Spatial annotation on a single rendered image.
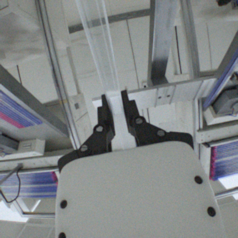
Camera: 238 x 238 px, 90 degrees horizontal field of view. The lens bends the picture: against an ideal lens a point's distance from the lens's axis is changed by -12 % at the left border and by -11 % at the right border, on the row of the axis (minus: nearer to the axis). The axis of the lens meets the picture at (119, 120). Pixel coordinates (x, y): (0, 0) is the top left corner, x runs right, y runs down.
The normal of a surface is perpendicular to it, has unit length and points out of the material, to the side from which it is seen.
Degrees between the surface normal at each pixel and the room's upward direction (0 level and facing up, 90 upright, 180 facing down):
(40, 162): 90
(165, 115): 90
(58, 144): 90
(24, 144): 134
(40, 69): 90
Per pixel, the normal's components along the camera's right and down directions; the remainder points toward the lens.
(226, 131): -0.04, 0.28
